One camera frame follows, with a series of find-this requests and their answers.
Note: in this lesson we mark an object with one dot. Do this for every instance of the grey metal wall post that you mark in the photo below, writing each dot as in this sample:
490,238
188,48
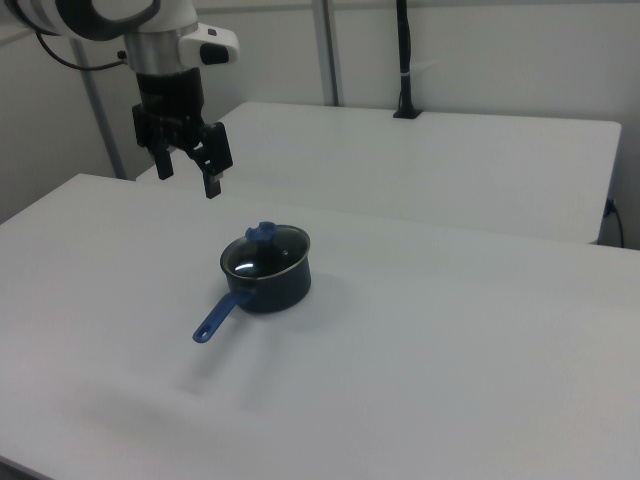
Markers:
102,125
330,50

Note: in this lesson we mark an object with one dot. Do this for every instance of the glass lid with blue knob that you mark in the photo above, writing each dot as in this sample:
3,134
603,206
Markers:
261,233

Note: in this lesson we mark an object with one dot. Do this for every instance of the dark blue saucepan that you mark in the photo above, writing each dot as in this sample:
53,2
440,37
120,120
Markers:
280,292

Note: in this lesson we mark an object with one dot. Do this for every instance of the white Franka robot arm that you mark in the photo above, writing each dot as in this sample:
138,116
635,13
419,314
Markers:
100,15

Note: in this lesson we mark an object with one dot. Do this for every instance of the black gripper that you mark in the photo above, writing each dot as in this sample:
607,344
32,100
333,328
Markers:
170,100

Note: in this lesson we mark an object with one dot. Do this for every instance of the black camera pole with white band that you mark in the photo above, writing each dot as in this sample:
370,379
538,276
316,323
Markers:
406,50

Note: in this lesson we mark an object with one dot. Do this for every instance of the white side table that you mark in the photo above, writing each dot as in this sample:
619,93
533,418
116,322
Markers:
400,165

